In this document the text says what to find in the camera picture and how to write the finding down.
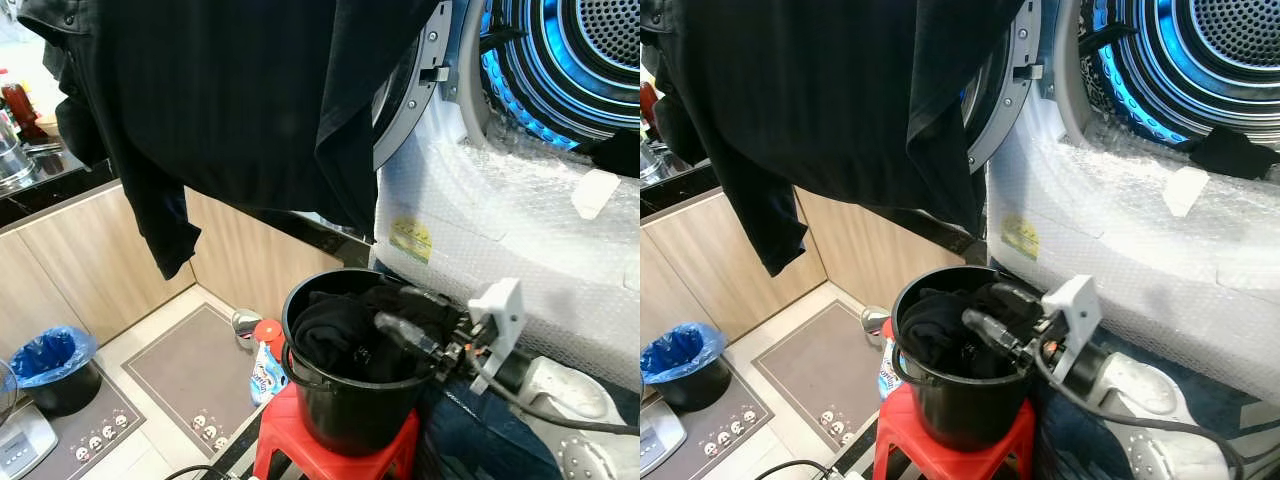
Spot white bathroom scale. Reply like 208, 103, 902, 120
0, 400, 60, 480
640, 399, 689, 478

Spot black floor cable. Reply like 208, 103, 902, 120
163, 462, 243, 480
752, 458, 836, 480

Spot black cloth in washer opening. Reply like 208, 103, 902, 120
574, 128, 641, 180
1174, 124, 1280, 182

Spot black clothes pile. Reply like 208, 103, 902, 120
294, 284, 463, 384
900, 282, 1046, 381

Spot black plastic bucket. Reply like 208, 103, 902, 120
281, 267, 443, 458
889, 264, 1047, 453

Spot large black garment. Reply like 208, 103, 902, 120
18, 0, 443, 281
655, 0, 1028, 279

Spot small grey floor mat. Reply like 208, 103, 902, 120
650, 374, 777, 480
18, 374, 148, 480

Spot blue denim cloth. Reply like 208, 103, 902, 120
414, 375, 567, 480
1030, 328, 1280, 480

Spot white tape patch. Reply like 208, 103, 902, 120
571, 167, 624, 222
1162, 164, 1212, 220

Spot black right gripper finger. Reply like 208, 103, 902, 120
399, 285, 467, 324
961, 307, 1033, 360
989, 282, 1047, 317
374, 310, 447, 360

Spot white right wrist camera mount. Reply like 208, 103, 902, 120
467, 277, 527, 397
1040, 274, 1104, 387

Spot large grey floor mat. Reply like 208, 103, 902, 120
751, 299, 888, 458
121, 302, 263, 458

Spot black bin with blue bag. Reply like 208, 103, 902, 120
9, 325, 102, 418
640, 321, 717, 413

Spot red plastic stool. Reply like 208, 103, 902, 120
251, 383, 422, 480
872, 383, 1037, 480

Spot red-capped detergent bottle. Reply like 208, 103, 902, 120
877, 317, 902, 402
249, 318, 292, 406

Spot yellow washer label sticker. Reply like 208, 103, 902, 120
389, 217, 434, 265
1001, 212, 1042, 262

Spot bubble-wrapped white washing machine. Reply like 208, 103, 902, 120
370, 0, 641, 393
965, 0, 1280, 406

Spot small silver metal object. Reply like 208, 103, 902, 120
859, 305, 892, 347
231, 309, 264, 348

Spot steel pot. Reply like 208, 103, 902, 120
0, 124, 43, 193
640, 140, 691, 184

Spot wooden base cabinet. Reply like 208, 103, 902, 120
0, 178, 373, 353
640, 184, 986, 343

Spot grey round washer door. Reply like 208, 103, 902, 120
372, 0, 454, 173
963, 0, 1047, 177

